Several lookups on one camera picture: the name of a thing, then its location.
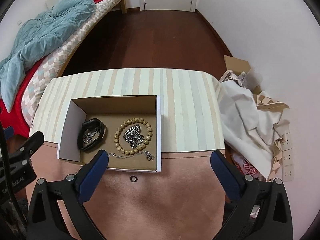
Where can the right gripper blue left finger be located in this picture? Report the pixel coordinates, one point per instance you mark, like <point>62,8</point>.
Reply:
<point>45,220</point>

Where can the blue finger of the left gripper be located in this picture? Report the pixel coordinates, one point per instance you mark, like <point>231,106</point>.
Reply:
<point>8,132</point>

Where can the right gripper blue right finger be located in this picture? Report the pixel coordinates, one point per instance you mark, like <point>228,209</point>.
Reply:
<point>253,209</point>

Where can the black wristband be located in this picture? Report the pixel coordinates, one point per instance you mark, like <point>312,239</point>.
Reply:
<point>91,134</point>

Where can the red bed sheet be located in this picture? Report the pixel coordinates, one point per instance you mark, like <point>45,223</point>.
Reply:
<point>14,118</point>

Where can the red patterned bag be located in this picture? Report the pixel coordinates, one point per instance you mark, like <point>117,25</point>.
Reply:
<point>245,167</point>

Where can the white power strip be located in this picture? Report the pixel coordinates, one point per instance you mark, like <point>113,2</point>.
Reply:
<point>287,167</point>

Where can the checkered mattress cover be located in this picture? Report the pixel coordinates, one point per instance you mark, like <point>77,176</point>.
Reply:
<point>55,63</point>

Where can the white crumpled cloth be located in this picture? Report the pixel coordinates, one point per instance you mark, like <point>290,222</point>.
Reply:
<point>240,120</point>

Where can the beige patterned fabric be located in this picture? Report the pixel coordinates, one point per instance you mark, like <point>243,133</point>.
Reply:
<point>273,128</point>

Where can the teal quilted duvet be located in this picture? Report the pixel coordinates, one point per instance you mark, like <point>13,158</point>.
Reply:
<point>37,38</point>

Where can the white cardboard box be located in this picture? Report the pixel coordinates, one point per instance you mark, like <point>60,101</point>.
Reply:
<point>133,131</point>

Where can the brown cardboard box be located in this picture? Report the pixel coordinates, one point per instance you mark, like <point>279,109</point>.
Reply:
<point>250,78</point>

